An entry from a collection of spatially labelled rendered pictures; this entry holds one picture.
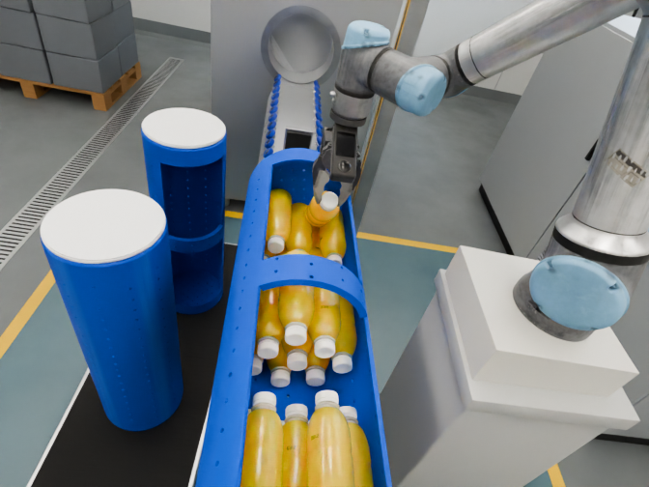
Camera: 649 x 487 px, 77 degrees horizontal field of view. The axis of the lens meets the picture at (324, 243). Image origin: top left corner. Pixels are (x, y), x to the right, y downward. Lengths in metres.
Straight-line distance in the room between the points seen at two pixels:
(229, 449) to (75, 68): 3.61
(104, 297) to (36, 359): 1.12
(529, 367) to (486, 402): 0.10
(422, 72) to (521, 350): 0.48
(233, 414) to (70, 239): 0.65
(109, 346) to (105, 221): 0.36
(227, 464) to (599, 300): 0.52
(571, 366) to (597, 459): 1.68
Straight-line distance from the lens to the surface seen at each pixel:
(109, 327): 1.23
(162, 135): 1.50
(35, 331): 2.33
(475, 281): 0.85
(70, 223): 1.17
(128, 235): 1.10
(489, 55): 0.77
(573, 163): 2.78
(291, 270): 0.74
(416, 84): 0.69
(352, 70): 0.76
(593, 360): 0.86
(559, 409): 0.88
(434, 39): 5.56
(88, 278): 1.10
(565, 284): 0.63
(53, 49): 4.00
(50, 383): 2.15
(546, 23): 0.74
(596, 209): 0.61
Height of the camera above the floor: 1.76
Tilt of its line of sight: 41 degrees down
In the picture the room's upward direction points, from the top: 14 degrees clockwise
